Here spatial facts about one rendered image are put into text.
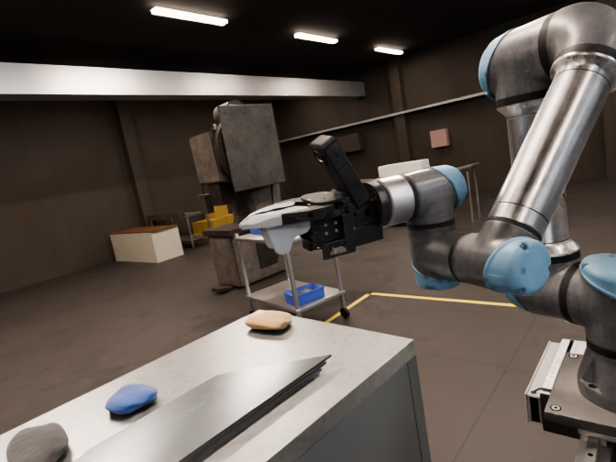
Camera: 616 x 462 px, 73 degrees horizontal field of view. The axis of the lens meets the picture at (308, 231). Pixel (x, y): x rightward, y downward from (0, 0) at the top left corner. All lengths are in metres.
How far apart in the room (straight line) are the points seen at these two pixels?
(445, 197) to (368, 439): 0.56
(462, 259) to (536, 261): 0.09
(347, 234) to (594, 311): 0.44
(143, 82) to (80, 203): 4.14
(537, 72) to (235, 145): 4.80
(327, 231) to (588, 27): 0.47
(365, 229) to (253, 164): 4.96
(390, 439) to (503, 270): 0.60
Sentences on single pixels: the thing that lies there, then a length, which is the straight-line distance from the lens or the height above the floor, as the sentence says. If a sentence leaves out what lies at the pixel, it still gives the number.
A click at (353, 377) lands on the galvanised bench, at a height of 1.05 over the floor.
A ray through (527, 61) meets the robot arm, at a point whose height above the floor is 1.61.
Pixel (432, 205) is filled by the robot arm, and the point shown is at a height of 1.42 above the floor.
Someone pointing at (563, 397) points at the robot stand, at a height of 1.04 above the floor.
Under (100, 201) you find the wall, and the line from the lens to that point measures 11.35.
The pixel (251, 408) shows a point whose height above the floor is 1.07.
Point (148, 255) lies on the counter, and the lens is 9.69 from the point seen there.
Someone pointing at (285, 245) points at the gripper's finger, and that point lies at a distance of 0.56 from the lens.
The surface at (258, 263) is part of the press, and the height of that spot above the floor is 0.26.
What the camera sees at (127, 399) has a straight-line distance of 1.06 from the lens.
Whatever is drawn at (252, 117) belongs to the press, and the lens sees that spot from 5.66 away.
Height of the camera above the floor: 1.52
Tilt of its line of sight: 9 degrees down
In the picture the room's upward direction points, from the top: 10 degrees counter-clockwise
